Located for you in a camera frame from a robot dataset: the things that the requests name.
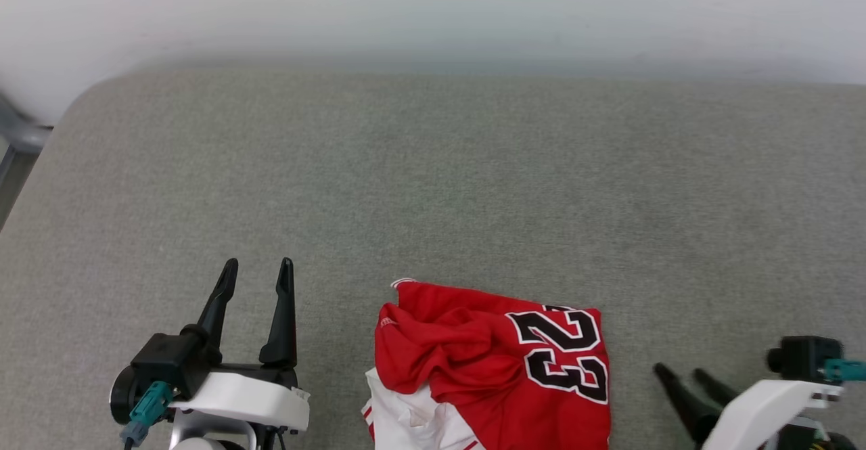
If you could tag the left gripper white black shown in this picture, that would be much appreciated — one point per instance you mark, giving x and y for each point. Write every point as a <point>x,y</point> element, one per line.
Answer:
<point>243,399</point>

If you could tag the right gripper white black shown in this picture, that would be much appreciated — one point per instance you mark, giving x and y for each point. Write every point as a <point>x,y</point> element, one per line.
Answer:
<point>758,413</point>

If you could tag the red and white basketball jersey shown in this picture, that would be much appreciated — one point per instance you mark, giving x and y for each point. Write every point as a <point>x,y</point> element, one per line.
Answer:
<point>473,362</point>

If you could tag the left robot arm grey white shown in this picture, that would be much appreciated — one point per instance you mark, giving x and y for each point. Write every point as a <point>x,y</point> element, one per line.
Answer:
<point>203,440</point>

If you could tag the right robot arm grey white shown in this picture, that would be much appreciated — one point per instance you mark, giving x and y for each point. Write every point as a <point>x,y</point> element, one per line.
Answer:
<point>818,436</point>

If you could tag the grey fabric sofa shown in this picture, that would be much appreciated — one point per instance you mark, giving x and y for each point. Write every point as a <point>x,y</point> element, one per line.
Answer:
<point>473,186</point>

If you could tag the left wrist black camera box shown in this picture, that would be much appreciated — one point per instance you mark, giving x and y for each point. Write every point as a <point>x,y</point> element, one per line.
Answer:
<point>166,358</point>

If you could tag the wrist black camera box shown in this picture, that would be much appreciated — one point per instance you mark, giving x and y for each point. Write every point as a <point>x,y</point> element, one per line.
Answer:
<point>166,358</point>
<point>802,358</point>

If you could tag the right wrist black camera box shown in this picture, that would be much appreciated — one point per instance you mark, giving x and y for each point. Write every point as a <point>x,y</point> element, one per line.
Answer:
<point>802,358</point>

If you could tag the teal connector of left camera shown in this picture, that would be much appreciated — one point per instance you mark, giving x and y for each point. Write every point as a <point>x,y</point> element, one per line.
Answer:
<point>149,406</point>

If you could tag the teal connector of camera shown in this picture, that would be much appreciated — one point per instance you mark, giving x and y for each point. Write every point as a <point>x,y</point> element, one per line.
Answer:
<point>846,369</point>
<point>149,406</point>

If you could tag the teal connector of right camera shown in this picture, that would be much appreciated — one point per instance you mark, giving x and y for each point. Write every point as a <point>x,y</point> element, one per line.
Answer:
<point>846,369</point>

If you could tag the grey metal frame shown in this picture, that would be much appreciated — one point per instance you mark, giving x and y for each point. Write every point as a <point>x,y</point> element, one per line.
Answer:
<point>20,132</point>

